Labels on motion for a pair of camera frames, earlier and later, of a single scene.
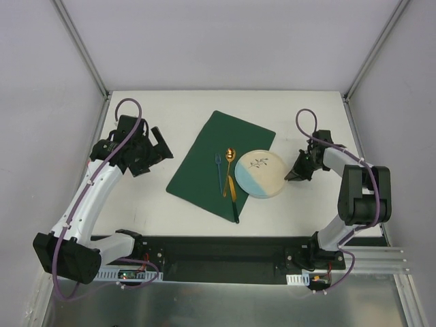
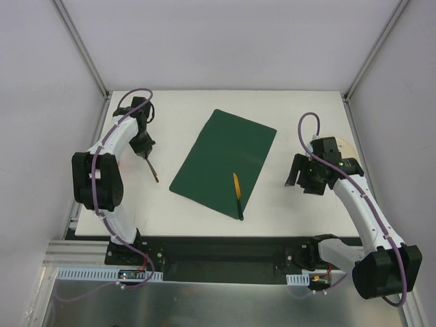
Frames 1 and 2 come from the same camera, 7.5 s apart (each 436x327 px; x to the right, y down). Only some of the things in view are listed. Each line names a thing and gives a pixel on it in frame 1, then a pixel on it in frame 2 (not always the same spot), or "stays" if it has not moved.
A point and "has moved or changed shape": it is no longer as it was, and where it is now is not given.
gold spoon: (230, 155) to (152, 168)
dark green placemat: (200, 176) stays
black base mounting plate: (231, 259) stays
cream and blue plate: (260, 174) to (345, 143)
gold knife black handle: (234, 196) has moved or changed shape
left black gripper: (150, 155) to (143, 147)
